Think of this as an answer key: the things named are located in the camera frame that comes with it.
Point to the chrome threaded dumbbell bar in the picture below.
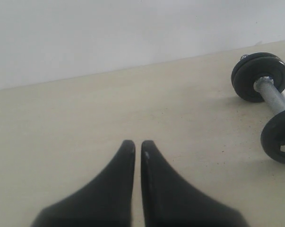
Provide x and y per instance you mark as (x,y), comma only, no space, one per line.
(274,99)

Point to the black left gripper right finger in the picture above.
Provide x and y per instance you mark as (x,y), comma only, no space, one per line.
(170,201)

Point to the black weight plate end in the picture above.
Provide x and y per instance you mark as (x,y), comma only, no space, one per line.
(251,71)

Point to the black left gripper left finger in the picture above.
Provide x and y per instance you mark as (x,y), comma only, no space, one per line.
(103,202)

